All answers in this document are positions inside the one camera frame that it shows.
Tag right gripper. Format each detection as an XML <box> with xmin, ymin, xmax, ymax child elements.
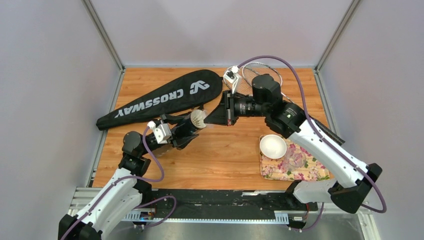
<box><xmin>203</xmin><ymin>89</ymin><xmax>269</xmax><ymax>126</ymax></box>

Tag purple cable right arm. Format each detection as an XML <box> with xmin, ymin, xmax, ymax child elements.
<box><xmin>236</xmin><ymin>55</ymin><xmax>387</xmax><ymax>232</ymax></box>

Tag clear glass cup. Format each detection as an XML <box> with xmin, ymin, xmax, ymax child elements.
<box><xmin>283</xmin><ymin>148</ymin><xmax>306</xmax><ymax>171</ymax></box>

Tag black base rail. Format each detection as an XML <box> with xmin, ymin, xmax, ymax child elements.
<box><xmin>141</xmin><ymin>188</ymin><xmax>319</xmax><ymax>220</ymax></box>

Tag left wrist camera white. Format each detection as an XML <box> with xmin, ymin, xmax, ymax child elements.
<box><xmin>147</xmin><ymin>121</ymin><xmax>172</xmax><ymax>144</ymax></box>

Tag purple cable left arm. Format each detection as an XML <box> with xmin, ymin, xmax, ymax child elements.
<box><xmin>61</xmin><ymin>125</ymin><xmax>177</xmax><ymax>240</ymax></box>

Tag floral tray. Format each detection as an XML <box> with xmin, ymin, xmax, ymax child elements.
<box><xmin>259</xmin><ymin>134</ymin><xmax>332</xmax><ymax>182</ymax></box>

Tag white feather shuttlecock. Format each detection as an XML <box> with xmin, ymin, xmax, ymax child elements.
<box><xmin>190</xmin><ymin>109</ymin><xmax>207</xmax><ymax>129</ymax></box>

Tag black Crossway racket bag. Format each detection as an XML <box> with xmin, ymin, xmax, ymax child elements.
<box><xmin>96</xmin><ymin>69</ymin><xmax>223</xmax><ymax>131</ymax></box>

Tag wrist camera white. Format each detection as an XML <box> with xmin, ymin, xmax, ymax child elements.
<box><xmin>223</xmin><ymin>65</ymin><xmax>242</xmax><ymax>94</ymax></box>
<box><xmin>147</xmin><ymin>121</ymin><xmax>172</xmax><ymax>144</ymax></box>

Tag black shuttlecock tube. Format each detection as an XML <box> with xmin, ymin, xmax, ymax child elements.
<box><xmin>149</xmin><ymin>109</ymin><xmax>207</xmax><ymax>157</ymax></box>

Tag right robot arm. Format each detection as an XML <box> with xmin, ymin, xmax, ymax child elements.
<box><xmin>204</xmin><ymin>74</ymin><xmax>382</xmax><ymax>214</ymax></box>

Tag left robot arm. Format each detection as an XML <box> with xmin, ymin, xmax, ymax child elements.
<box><xmin>57</xmin><ymin>109</ymin><xmax>207</xmax><ymax>240</ymax></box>

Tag silver badminton racket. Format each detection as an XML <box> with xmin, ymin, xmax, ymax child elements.
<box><xmin>244</xmin><ymin>61</ymin><xmax>345</xmax><ymax>146</ymax></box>
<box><xmin>223</xmin><ymin>63</ymin><xmax>264</xmax><ymax>96</ymax></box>

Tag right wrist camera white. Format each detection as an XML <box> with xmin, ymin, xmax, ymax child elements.
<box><xmin>223</xmin><ymin>65</ymin><xmax>242</xmax><ymax>94</ymax></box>

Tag silver badminton racket right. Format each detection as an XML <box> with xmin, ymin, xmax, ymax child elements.
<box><xmin>244</xmin><ymin>61</ymin><xmax>345</xmax><ymax>146</ymax></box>

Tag clear plastic tube lid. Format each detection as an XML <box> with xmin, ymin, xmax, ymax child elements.
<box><xmin>201</xmin><ymin>109</ymin><xmax>218</xmax><ymax>129</ymax></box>

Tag silver badminton racket left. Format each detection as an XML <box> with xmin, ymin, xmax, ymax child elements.
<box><xmin>223</xmin><ymin>63</ymin><xmax>264</xmax><ymax>96</ymax></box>

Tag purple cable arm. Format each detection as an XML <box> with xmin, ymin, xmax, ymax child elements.
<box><xmin>61</xmin><ymin>125</ymin><xmax>177</xmax><ymax>240</ymax></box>
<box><xmin>236</xmin><ymin>55</ymin><xmax>387</xmax><ymax>232</ymax></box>

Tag white bowl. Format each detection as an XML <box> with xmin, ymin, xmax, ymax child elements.
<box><xmin>259</xmin><ymin>134</ymin><xmax>288</xmax><ymax>159</ymax></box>

